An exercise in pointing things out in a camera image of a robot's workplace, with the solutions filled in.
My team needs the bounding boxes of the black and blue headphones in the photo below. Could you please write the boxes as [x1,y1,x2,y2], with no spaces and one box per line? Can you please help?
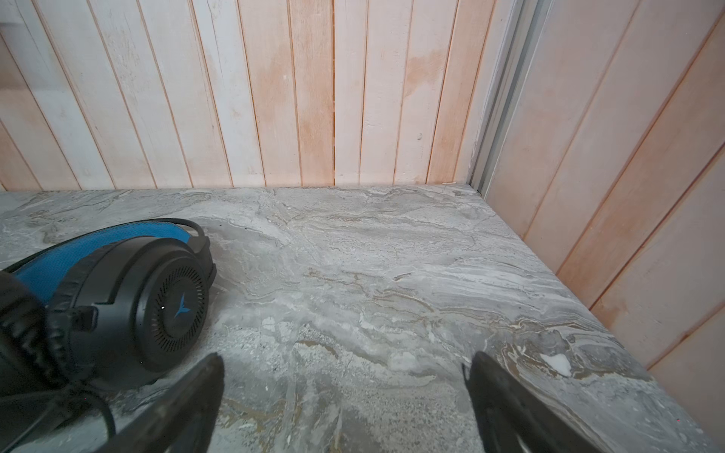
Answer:
[1,218,216,398]

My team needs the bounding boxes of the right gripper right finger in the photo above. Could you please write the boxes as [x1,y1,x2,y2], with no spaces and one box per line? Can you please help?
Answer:
[462,351,599,452]

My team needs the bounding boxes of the black headphone cable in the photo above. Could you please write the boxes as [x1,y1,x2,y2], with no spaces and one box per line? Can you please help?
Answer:
[0,384,117,453]

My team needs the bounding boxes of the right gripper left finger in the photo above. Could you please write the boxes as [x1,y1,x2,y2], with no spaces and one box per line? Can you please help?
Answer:
[98,353,225,453]

